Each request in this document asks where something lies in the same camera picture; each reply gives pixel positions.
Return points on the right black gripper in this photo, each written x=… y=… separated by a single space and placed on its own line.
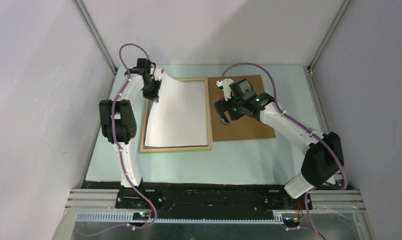
x=222 y=106

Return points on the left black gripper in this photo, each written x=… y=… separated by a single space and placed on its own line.
x=154 y=95

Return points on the wooden picture frame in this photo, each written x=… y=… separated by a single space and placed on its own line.
x=176 y=145

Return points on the seaside landscape photo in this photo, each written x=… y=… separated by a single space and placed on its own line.
x=178 y=112

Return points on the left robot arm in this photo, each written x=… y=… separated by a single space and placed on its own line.
x=117 y=119

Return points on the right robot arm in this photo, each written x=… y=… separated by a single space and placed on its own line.
x=323 y=156

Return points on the brown backing board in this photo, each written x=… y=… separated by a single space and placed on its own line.
x=245 y=128

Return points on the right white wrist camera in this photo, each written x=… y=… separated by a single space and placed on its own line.
x=224 y=85

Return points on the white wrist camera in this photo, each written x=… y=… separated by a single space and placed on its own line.
x=224 y=85
x=157 y=73

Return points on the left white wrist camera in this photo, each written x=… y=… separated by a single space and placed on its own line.
x=157 y=73

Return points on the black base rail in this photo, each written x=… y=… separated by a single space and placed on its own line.
x=217 y=202

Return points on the aluminium frame rails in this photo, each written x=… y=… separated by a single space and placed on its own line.
x=90 y=213

